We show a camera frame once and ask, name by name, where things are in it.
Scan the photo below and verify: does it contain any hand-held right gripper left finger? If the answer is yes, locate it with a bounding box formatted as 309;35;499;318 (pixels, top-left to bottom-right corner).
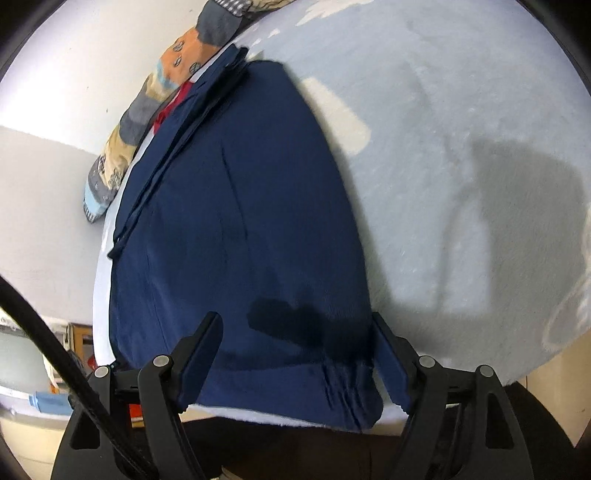
51;311;225;480

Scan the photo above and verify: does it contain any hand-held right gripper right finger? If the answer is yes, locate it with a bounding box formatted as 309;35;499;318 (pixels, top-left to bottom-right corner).
369;312;535;480

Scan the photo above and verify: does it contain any navy blue jacket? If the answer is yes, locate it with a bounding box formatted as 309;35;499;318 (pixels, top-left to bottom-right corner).
107;46;384;432

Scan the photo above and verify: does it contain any wooden shelf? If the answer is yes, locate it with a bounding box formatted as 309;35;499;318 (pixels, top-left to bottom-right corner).
65;323;96;370

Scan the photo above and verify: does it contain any blue box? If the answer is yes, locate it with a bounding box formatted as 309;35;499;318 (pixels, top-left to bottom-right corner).
33;391;72;415

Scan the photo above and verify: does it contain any patchwork patterned quilt roll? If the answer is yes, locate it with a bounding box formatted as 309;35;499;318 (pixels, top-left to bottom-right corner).
82;0;296;224

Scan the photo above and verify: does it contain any red cloth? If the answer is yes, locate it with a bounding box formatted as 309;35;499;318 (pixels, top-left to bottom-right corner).
153;80;195;132

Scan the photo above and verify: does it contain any black cable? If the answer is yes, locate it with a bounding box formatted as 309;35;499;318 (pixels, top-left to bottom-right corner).
0;276;160;480

